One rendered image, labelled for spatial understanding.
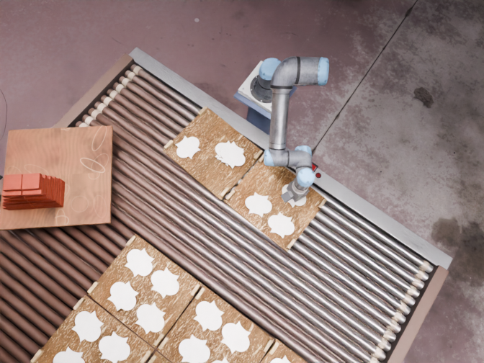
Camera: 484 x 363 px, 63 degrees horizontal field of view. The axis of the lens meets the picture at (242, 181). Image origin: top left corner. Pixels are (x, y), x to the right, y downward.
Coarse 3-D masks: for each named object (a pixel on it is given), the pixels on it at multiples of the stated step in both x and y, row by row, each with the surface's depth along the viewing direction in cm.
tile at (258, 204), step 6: (252, 198) 203; (258, 198) 203; (264, 198) 204; (246, 204) 202; (252, 204) 202; (258, 204) 202; (264, 204) 203; (270, 204) 203; (252, 210) 201; (258, 210) 201; (264, 210) 202; (270, 210) 202
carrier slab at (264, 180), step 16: (256, 176) 208; (272, 176) 208; (288, 176) 209; (240, 192) 205; (256, 192) 205; (272, 192) 206; (240, 208) 202; (272, 208) 203; (288, 208) 204; (304, 208) 204; (256, 224) 200; (304, 224) 201; (272, 240) 198; (288, 240) 199
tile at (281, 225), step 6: (276, 216) 201; (282, 216) 201; (270, 222) 200; (276, 222) 200; (282, 222) 200; (288, 222) 200; (276, 228) 199; (282, 228) 199; (288, 228) 199; (294, 228) 200; (282, 234) 198; (288, 234) 199
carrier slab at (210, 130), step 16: (208, 112) 218; (192, 128) 214; (208, 128) 215; (224, 128) 215; (208, 144) 212; (240, 144) 213; (176, 160) 208; (192, 160) 208; (208, 160) 209; (256, 160) 211; (208, 176) 206; (224, 176) 207; (240, 176) 207
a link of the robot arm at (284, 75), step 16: (288, 64) 166; (272, 80) 170; (288, 80) 168; (272, 96) 173; (288, 96) 172; (272, 112) 175; (272, 128) 176; (272, 144) 178; (272, 160) 179; (288, 160) 180
